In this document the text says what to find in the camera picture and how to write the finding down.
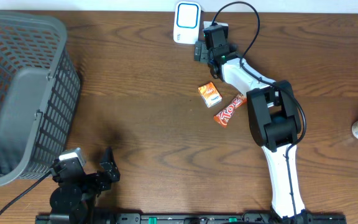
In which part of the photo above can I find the orange chocolate bar wrapper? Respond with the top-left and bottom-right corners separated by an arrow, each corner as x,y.
214,93 -> 247,128

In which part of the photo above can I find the white green medicine box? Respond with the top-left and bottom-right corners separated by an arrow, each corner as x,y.
203,21 -> 228,29

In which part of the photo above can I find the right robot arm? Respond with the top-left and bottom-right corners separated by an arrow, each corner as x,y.
195,23 -> 305,223

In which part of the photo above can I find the white barcode scanner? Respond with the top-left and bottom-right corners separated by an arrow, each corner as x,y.
173,1 -> 201,45

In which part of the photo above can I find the small orange box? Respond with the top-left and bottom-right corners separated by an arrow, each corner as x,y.
198,82 -> 223,108

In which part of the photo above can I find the grey plastic basket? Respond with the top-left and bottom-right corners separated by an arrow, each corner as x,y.
0,11 -> 81,186

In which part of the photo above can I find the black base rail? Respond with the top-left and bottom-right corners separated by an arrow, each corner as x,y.
35,212 -> 347,224

